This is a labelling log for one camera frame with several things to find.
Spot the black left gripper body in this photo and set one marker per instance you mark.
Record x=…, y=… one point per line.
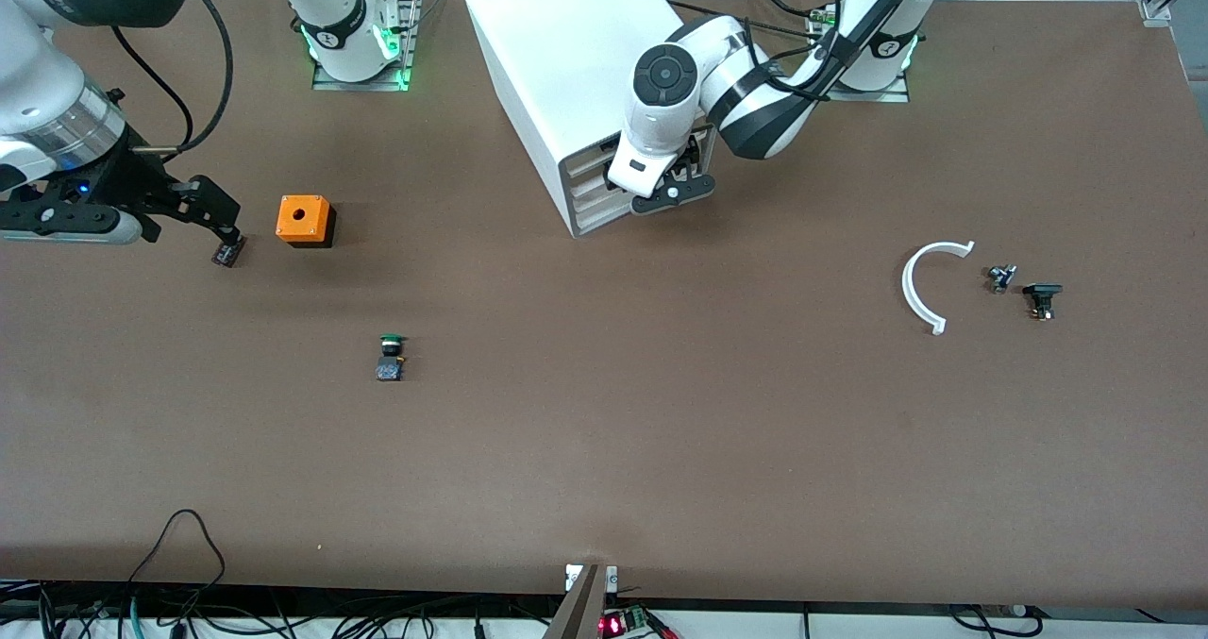
x=699, y=155

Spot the small white mount bracket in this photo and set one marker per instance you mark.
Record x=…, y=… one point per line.
x=572, y=578

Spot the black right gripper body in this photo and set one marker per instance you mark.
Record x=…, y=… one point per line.
x=129, y=186

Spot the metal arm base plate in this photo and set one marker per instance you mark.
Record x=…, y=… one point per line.
x=359, y=85
x=878, y=96

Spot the green push button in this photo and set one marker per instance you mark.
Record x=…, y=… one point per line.
x=391, y=361

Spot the small silver black switch part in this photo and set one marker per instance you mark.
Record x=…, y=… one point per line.
x=1000, y=278

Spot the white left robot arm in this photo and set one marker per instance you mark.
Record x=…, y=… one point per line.
x=661, y=129

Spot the orange button enclosure box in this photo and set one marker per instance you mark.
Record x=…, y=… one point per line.
x=302, y=216

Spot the green circuit board red LED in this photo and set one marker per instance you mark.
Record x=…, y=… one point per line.
x=628, y=620

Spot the aluminium frame corner bracket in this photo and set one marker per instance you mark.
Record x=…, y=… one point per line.
x=1159, y=8

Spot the small black terminal block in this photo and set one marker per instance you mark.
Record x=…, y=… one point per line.
x=226, y=256

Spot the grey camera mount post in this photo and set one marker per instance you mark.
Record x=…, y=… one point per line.
x=580, y=611

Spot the black contact block part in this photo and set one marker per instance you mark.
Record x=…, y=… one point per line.
x=1042, y=292

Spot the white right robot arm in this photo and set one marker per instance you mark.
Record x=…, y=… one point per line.
x=38, y=73

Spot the white curved plastic arc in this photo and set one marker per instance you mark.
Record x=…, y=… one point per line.
x=908, y=290

